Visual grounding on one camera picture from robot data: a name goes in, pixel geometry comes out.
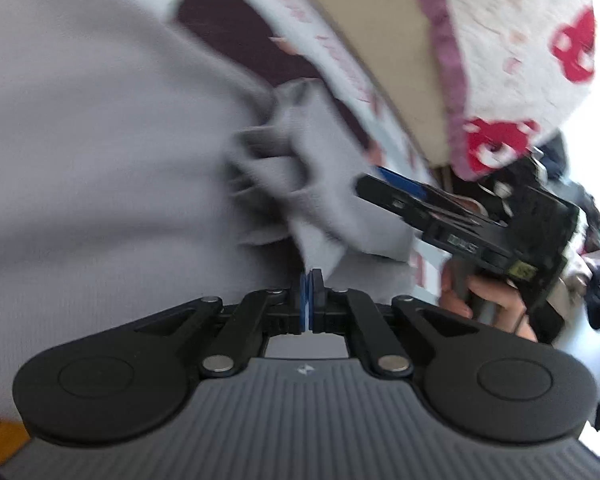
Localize person's right hand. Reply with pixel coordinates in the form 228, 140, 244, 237
439, 261, 538, 343

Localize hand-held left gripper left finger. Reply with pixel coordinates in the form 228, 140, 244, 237
135, 271, 308, 378

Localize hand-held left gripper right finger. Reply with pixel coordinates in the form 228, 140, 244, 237
307, 268, 481, 378

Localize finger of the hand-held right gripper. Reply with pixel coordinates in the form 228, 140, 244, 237
375, 166, 481, 211
355, 174, 486, 233

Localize grey knit garment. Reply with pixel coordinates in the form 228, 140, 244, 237
0, 0, 446, 426

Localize white printed quilt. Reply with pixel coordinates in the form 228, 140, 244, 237
405, 0, 598, 181

